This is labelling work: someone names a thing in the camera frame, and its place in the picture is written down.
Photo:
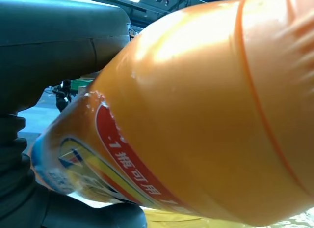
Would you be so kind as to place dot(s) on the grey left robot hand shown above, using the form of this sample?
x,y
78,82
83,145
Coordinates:
x,y
49,50

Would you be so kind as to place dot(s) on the orange bottle with clear cap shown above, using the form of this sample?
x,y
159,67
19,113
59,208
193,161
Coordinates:
x,y
196,122

